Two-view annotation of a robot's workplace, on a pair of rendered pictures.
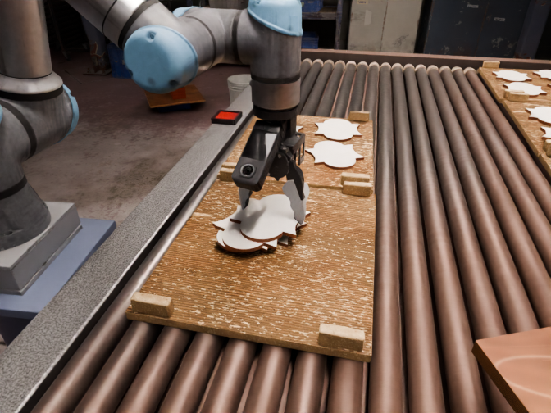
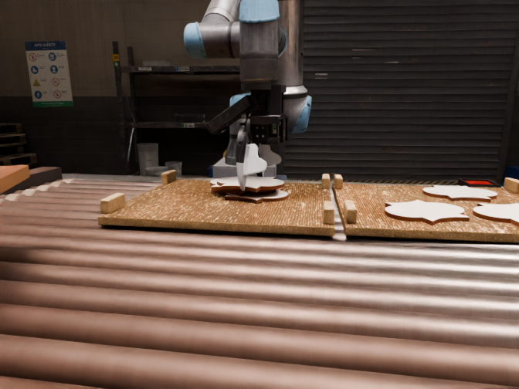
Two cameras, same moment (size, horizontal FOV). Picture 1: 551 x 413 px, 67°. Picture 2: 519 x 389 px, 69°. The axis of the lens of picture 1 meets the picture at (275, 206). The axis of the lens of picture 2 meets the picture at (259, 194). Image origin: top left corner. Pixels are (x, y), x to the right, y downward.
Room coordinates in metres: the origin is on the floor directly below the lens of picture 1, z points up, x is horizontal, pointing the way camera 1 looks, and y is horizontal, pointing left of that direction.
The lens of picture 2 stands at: (0.59, -0.78, 1.13)
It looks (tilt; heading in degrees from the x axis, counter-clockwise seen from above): 13 degrees down; 86
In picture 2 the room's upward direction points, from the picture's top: straight up
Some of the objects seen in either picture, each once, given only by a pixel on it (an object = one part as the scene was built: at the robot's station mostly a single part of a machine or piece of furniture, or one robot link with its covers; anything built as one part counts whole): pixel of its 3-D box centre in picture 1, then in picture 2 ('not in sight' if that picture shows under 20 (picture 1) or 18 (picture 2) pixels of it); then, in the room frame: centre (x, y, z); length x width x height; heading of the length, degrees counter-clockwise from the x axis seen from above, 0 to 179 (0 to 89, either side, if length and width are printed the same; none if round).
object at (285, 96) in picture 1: (273, 91); (259, 72); (0.64, 0.00, 1.19); 0.08 x 0.08 x 0.05
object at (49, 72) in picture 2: not in sight; (49, 74); (-2.06, 5.08, 1.55); 0.61 x 0.02 x 0.91; 173
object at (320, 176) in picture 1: (304, 146); (442, 207); (0.99, -0.08, 0.93); 0.41 x 0.35 x 0.02; 169
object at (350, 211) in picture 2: (354, 179); (350, 211); (0.78, -0.17, 0.95); 0.06 x 0.02 x 0.03; 79
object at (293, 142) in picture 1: (276, 138); (262, 114); (0.64, 0.00, 1.11); 0.09 x 0.08 x 0.12; 157
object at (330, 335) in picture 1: (341, 337); (113, 203); (0.36, -0.09, 0.95); 0.06 x 0.02 x 0.03; 78
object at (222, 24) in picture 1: (206, 38); (259, 39); (0.64, 0.10, 1.26); 0.11 x 0.11 x 0.08; 75
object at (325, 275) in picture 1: (273, 245); (232, 201); (0.58, 0.00, 0.93); 0.41 x 0.35 x 0.02; 168
